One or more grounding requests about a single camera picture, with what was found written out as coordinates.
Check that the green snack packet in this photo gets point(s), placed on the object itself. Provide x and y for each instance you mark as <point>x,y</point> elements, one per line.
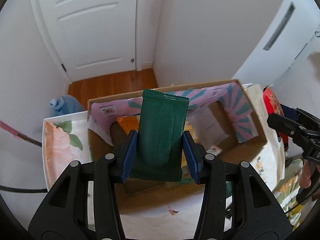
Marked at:
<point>160,135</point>

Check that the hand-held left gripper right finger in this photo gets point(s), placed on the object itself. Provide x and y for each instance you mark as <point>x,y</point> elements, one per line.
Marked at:
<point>191,160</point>

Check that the white wardrobe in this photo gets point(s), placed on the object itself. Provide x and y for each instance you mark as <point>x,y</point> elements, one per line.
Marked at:
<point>275,30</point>

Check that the corn snack bag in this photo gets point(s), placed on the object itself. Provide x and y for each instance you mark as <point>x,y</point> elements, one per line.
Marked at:
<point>213,150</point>

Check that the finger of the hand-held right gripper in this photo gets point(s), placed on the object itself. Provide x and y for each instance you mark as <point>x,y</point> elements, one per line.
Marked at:
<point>291,112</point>
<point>285,127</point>

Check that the black clothes rack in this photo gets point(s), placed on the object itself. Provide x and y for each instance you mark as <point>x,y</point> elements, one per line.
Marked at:
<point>22,189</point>

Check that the blue water bottle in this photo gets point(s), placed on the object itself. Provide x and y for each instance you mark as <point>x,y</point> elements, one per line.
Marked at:
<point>66,106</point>

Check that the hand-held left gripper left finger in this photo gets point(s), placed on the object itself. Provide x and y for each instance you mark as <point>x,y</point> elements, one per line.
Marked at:
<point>128,155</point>

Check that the orange snack bag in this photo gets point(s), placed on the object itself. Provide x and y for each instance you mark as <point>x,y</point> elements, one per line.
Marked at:
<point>127,123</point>

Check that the printed cardboard box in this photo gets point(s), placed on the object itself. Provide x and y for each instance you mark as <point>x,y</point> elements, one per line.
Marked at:
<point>225,120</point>

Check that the red patterned bag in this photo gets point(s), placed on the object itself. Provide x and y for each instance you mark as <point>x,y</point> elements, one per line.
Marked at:
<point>272,102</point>

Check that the person's right hand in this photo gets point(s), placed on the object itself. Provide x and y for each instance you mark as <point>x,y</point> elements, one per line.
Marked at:
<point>306,176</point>

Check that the white door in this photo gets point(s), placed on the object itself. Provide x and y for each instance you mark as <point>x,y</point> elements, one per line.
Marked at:
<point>87,25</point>

